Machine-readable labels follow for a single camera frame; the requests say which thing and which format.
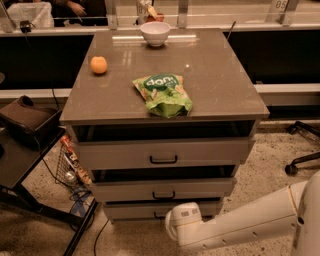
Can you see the green snack bag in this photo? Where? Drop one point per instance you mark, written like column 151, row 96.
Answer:
column 164, row 95

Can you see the orange fruit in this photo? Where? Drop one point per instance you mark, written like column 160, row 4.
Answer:
column 98, row 65

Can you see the wire basket with snacks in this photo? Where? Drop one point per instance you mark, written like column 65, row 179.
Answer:
column 70, row 172

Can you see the white plastic bag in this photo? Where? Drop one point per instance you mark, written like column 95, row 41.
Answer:
column 37, row 13

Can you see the brown pouch on table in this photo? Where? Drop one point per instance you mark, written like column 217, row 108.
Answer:
column 28, row 123

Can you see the white bowl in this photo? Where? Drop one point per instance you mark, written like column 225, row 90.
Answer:
column 155, row 33

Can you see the grey drawer cabinet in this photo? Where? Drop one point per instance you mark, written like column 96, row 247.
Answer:
column 109, row 108

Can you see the grey top drawer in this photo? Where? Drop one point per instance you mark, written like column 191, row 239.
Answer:
column 163, row 153

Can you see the black office chair base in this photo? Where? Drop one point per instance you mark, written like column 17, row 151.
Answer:
column 292, row 169

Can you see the black side table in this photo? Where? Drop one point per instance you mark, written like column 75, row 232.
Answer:
column 16, row 163

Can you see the grey bottom drawer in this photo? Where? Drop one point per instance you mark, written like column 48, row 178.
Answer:
column 132, row 211

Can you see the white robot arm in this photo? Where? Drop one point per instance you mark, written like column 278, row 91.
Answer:
column 294, row 210

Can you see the black power adapter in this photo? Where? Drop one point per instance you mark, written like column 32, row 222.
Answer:
column 25, row 26

